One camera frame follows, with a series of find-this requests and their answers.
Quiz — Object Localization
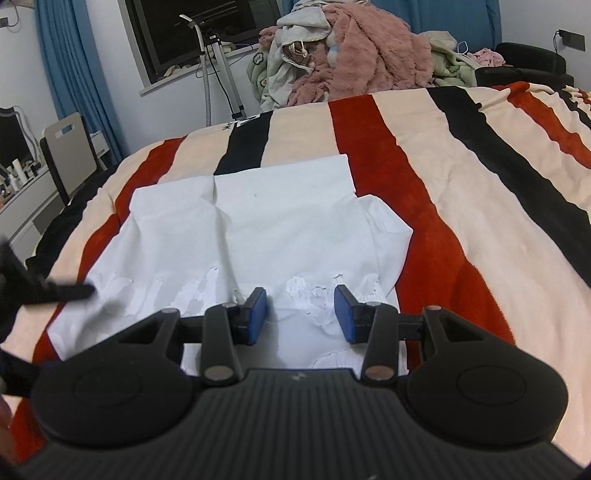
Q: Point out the white t-shirt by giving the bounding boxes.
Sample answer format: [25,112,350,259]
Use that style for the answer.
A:
[46,154,414,374]

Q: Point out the black armchair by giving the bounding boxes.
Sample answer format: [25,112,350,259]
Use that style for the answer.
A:
[475,41,575,89]

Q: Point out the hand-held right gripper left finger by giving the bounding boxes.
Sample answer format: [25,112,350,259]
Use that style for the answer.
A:
[115,286,269,387]

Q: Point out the wavy vanity mirror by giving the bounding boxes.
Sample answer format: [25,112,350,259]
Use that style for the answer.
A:
[0,106,38,167]

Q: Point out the garment steamer stand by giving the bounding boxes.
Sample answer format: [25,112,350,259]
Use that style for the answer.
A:
[179,14,247,126]

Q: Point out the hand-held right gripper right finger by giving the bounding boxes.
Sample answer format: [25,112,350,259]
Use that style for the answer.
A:
[333,285,485,383]

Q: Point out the green printed blanket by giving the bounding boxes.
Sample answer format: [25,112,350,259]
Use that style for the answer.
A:
[247,46,278,109]

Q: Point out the dark window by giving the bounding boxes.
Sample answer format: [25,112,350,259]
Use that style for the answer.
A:
[117,0,284,88]

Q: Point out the blue curtain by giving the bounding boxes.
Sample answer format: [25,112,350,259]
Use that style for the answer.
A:
[281,0,504,47]
[34,0,127,160]

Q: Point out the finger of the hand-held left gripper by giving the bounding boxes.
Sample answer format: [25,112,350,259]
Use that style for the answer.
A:
[21,282,96,306]

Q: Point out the pink fluffy blanket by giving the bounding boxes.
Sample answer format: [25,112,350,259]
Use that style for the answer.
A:
[287,4,437,108]

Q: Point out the white hooded garment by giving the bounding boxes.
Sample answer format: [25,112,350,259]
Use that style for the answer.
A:
[261,23,324,112]

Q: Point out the row of cosmetic bottles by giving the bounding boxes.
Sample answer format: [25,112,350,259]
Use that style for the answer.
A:
[0,157,44,206]

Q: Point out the light green blanket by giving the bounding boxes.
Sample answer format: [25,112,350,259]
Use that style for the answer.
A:
[422,30,478,88]

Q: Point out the white vanity desk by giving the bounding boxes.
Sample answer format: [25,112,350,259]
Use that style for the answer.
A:
[0,134,116,252]

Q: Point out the white black chair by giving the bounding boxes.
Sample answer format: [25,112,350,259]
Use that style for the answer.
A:
[39,112,112,206]

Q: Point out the beige sweatshirt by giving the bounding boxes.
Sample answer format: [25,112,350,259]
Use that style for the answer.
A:
[277,0,334,42]

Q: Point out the striped fleece blanket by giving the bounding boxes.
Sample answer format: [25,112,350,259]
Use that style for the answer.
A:
[0,82,591,467]

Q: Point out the pink garment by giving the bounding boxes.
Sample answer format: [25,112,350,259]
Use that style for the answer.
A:
[467,47,506,70]

